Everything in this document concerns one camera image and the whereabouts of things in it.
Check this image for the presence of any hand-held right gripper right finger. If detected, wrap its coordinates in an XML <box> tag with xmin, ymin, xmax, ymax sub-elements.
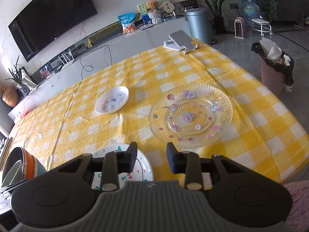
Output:
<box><xmin>166</xmin><ymin>142</ymin><xmax>256</xmax><ymax>191</ymax></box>

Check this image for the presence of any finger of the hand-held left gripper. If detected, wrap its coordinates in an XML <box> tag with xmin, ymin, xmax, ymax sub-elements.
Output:
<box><xmin>0</xmin><ymin>179</ymin><xmax>23</xmax><ymax>194</ymax></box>

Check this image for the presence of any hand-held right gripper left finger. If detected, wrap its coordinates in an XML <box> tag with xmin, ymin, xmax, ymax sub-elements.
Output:
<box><xmin>57</xmin><ymin>142</ymin><xmax>138</xmax><ymax>191</ymax></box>

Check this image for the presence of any white fruit-print plate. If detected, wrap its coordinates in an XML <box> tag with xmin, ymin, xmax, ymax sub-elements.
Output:
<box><xmin>90</xmin><ymin>144</ymin><xmax>155</xmax><ymax>190</ymax></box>

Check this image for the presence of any green ceramic bowl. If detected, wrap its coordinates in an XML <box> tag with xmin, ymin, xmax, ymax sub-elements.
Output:
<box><xmin>10</xmin><ymin>162</ymin><xmax>24</xmax><ymax>183</ymax></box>

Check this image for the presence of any orange steel bowl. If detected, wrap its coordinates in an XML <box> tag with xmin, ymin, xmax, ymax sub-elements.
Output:
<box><xmin>2</xmin><ymin>146</ymin><xmax>38</xmax><ymax>186</ymax></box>

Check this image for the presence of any blue steel bowl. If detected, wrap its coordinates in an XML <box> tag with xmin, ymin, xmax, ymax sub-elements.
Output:
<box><xmin>30</xmin><ymin>158</ymin><xmax>48</xmax><ymax>177</ymax></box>

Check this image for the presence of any clear patterned glass plate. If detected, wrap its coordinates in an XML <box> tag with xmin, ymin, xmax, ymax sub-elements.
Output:
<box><xmin>148</xmin><ymin>83</ymin><xmax>233</xmax><ymax>150</ymax></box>

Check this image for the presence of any small white plate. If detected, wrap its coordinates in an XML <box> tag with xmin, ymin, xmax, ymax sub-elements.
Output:
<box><xmin>95</xmin><ymin>86</ymin><xmax>130</xmax><ymax>115</ymax></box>

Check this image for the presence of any copper vase with dried flowers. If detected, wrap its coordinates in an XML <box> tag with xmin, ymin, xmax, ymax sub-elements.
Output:
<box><xmin>0</xmin><ymin>85</ymin><xmax>19</xmax><ymax>107</ymax></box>

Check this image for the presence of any plant in glass vase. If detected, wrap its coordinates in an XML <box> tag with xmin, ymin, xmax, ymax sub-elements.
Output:
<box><xmin>5</xmin><ymin>54</ymin><xmax>31</xmax><ymax>96</ymax></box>

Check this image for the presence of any yellow checked tablecloth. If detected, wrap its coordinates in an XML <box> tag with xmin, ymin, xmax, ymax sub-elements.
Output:
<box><xmin>10</xmin><ymin>37</ymin><xmax>309</xmax><ymax>184</ymax></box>

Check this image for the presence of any white tote bag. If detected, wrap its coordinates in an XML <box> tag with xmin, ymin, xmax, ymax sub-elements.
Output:
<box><xmin>20</xmin><ymin>66</ymin><xmax>39</xmax><ymax>90</ymax></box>

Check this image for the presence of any white marble TV cabinet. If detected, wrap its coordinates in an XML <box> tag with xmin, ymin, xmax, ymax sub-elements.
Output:
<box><xmin>7</xmin><ymin>14</ymin><xmax>196</xmax><ymax>120</ymax></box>

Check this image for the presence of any white wifi router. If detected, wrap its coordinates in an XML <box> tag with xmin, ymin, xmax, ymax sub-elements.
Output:
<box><xmin>58</xmin><ymin>48</ymin><xmax>75</xmax><ymax>66</ymax></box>

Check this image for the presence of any pink bin with black bag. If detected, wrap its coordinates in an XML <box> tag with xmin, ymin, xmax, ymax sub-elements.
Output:
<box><xmin>251</xmin><ymin>37</ymin><xmax>295</xmax><ymax>96</ymax></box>

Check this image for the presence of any blue snack bag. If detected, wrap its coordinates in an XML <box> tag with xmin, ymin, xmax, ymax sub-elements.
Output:
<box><xmin>118</xmin><ymin>13</ymin><xmax>137</xmax><ymax>35</ymax></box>

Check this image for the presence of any grey-blue metal pedal bin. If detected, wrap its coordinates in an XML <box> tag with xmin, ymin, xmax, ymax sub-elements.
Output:
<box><xmin>185</xmin><ymin>8</ymin><xmax>213</xmax><ymax>45</ymax></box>

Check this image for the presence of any blue tissue pack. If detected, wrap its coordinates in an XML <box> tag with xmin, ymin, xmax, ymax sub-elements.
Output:
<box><xmin>141</xmin><ymin>14</ymin><xmax>153</xmax><ymax>26</ymax></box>

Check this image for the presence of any white knitted basket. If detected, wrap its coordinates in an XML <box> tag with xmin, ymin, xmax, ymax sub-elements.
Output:
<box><xmin>148</xmin><ymin>11</ymin><xmax>163</xmax><ymax>25</ymax></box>

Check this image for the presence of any small white heater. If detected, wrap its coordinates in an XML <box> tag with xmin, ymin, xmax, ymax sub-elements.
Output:
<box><xmin>234</xmin><ymin>17</ymin><xmax>247</xmax><ymax>40</ymax></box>

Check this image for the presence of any decorative display plate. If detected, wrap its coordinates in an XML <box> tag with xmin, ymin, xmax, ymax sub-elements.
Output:
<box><xmin>172</xmin><ymin>3</ymin><xmax>185</xmax><ymax>16</ymax></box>

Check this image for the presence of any round hand fan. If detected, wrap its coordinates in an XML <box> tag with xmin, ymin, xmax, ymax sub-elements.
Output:
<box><xmin>159</xmin><ymin>1</ymin><xmax>173</xmax><ymax>15</ymax></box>

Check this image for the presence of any green picture board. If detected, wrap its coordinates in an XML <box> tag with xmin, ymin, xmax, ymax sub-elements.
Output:
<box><xmin>137</xmin><ymin>0</ymin><xmax>171</xmax><ymax>14</ymax></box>

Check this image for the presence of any brown teddy bear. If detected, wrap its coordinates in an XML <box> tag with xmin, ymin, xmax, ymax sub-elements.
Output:
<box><xmin>145</xmin><ymin>0</ymin><xmax>160</xmax><ymax>13</ymax></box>

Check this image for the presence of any tall-leaf potted plant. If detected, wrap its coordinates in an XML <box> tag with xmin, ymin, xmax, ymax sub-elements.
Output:
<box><xmin>187</xmin><ymin>0</ymin><xmax>238</xmax><ymax>35</ymax></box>

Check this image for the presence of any white round stool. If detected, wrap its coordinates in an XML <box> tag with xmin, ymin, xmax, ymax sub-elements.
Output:
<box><xmin>251</xmin><ymin>18</ymin><xmax>273</xmax><ymax>36</ymax></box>

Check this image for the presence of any water jug with pump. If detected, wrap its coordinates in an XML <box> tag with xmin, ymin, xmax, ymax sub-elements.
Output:
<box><xmin>241</xmin><ymin>0</ymin><xmax>261</xmax><ymax>20</ymax></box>

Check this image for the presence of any dark grey cabinet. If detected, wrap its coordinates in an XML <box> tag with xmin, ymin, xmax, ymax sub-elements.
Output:
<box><xmin>275</xmin><ymin>0</ymin><xmax>309</xmax><ymax>28</ymax></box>

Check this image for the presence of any black power cable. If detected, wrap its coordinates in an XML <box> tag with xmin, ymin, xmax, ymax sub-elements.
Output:
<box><xmin>81</xmin><ymin>45</ymin><xmax>114</xmax><ymax>79</ymax></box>

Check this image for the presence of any black wall television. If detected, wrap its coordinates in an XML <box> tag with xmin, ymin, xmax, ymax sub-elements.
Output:
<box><xmin>8</xmin><ymin>0</ymin><xmax>98</xmax><ymax>63</ymax></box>

